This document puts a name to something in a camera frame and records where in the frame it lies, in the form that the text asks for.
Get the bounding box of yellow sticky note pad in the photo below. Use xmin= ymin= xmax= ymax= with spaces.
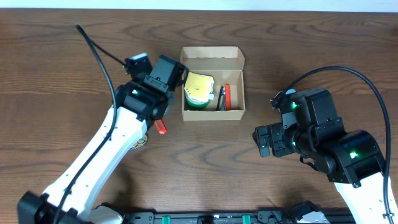
xmin=183 ymin=72 xmax=215 ymax=103

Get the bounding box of green tape roll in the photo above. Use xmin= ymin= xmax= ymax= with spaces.
xmin=185 ymin=95 xmax=210 ymax=110

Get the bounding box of red utility knife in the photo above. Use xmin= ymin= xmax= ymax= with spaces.
xmin=154 ymin=119 xmax=167 ymax=134

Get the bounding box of cardboard box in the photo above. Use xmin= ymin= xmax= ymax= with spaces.
xmin=180 ymin=46 xmax=246 ymax=121

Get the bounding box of red black stapler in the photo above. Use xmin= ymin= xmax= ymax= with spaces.
xmin=216 ymin=84 xmax=231 ymax=111

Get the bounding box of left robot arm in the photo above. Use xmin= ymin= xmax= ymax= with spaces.
xmin=17 ymin=54 xmax=189 ymax=223

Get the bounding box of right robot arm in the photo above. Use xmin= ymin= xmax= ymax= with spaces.
xmin=252 ymin=88 xmax=397 ymax=223

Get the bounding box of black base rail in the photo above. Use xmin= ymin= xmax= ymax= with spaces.
xmin=93 ymin=200 xmax=357 ymax=224

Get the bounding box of left black cable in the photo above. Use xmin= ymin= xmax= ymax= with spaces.
xmin=52 ymin=24 xmax=128 ymax=224

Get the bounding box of black cable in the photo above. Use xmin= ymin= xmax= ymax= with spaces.
xmin=284 ymin=65 xmax=393 ymax=224
xmin=52 ymin=24 xmax=128 ymax=224

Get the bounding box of right black cable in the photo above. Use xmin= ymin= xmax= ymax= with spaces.
xmin=284 ymin=65 xmax=393 ymax=224

